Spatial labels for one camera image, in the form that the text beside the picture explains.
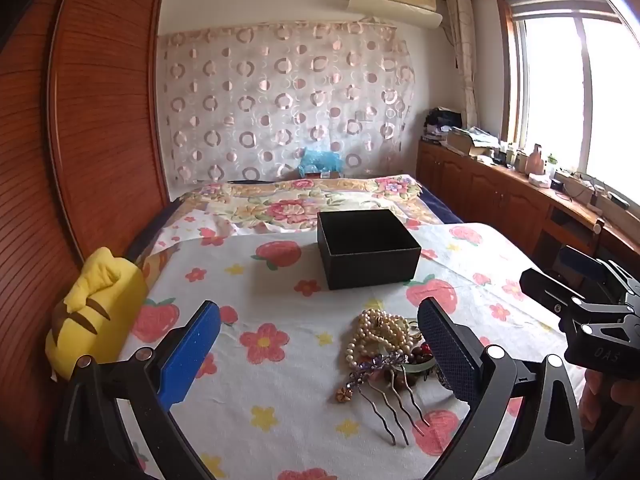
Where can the long wooden cabinet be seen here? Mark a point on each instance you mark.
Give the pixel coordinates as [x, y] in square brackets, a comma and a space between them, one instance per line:
[480, 185]

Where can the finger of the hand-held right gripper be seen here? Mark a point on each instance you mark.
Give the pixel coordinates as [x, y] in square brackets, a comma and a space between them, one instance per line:
[575, 259]
[540, 282]

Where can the pink bottle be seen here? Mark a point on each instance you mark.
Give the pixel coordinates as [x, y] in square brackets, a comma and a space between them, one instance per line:
[536, 159]

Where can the black square box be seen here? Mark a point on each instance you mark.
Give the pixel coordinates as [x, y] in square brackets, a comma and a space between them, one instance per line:
[370, 270]

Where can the white tissue box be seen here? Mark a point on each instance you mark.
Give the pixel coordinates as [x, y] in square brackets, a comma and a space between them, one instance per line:
[541, 180]

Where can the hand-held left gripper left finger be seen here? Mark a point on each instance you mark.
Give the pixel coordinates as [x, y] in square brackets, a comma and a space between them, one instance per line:
[190, 355]

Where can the wall air conditioner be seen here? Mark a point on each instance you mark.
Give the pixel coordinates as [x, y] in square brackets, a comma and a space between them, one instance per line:
[395, 2]

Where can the person's right hand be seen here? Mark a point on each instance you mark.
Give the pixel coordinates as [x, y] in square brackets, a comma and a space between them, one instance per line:
[607, 395]

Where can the wood-framed window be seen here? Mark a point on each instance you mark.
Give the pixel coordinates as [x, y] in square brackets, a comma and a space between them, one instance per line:
[555, 85]

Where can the pale window curtain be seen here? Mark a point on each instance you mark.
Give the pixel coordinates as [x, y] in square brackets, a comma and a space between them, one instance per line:
[462, 50]

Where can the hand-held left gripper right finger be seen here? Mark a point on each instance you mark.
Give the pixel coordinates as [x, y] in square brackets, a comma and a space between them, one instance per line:
[445, 355]

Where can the dark blue bed sheet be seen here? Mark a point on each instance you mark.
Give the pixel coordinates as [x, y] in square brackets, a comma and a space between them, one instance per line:
[442, 207]

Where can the blue plastic bag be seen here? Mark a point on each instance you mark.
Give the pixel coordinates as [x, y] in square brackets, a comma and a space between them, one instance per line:
[320, 162]

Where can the cardboard box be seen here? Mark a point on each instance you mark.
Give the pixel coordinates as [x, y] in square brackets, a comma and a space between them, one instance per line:
[467, 142]

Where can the floral blanket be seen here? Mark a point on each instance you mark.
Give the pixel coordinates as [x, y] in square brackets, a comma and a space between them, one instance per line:
[280, 207]

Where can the pile of dark bags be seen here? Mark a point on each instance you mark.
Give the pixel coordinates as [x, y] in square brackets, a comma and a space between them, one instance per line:
[442, 120]

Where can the circle-patterned sheer curtain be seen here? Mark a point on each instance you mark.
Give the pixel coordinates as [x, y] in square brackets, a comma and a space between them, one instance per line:
[280, 100]

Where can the purple flower hair comb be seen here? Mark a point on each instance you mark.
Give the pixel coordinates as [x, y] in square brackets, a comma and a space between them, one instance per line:
[380, 364]

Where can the green bangle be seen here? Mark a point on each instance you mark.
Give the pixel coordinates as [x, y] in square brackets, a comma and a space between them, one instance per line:
[417, 369]

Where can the yellow plush toy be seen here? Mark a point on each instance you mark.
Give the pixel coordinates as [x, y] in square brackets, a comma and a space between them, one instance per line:
[110, 300]

